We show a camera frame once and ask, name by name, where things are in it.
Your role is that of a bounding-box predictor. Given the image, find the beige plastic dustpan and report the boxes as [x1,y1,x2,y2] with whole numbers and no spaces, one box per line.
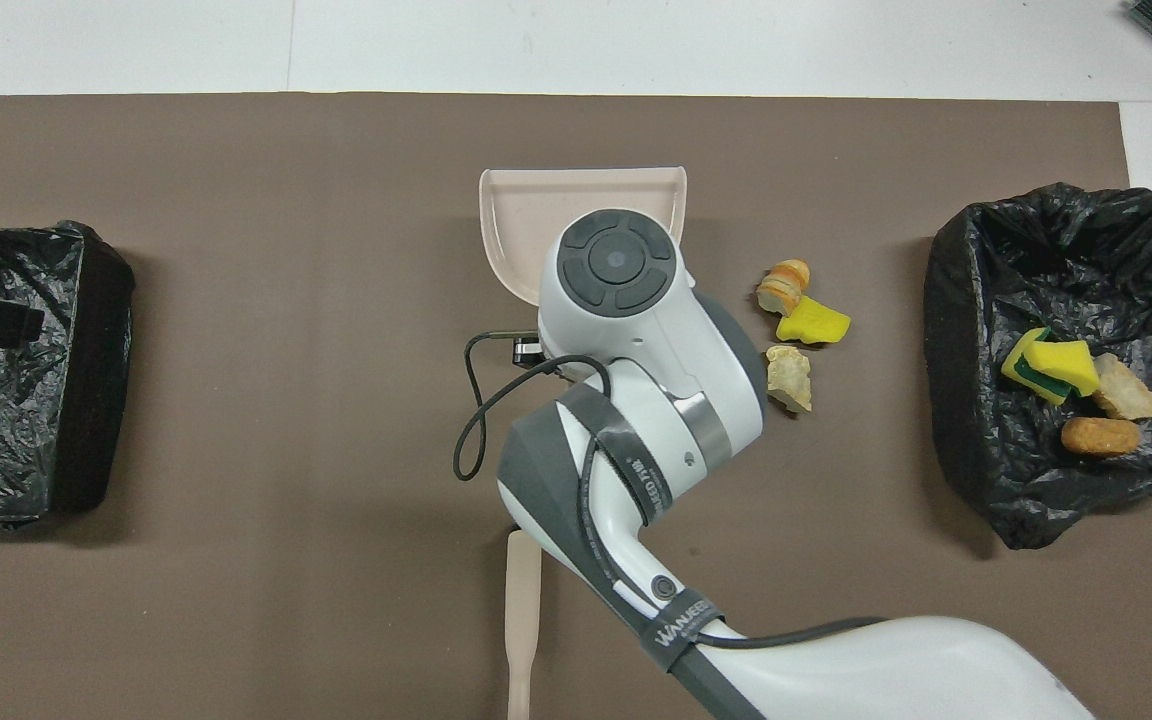
[479,166,689,306]

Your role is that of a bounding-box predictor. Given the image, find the brown table mat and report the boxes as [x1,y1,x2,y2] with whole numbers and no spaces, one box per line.
[0,93,1152,720]

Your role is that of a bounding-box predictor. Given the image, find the orange striped bread piece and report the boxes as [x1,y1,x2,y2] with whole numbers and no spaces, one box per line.
[756,258,812,317]

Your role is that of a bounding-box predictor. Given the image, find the beige hand brush black bristles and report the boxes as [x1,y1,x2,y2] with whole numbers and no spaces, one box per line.
[504,528,541,720]

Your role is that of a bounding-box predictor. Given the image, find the orange brown bread nugget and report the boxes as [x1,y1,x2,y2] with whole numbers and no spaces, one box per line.
[1061,416,1142,458]

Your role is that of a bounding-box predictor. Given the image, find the yellow sponge piece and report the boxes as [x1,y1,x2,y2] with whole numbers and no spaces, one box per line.
[1000,326,1069,406]
[775,295,852,347]
[1024,340,1101,401]

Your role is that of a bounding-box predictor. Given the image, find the beige foam chunk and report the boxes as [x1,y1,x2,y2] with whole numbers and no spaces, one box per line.
[1091,352,1152,421]
[765,345,814,415]

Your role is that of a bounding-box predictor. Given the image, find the black bag lined bin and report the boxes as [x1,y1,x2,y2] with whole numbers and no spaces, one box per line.
[0,220,137,531]
[923,182,1152,551]

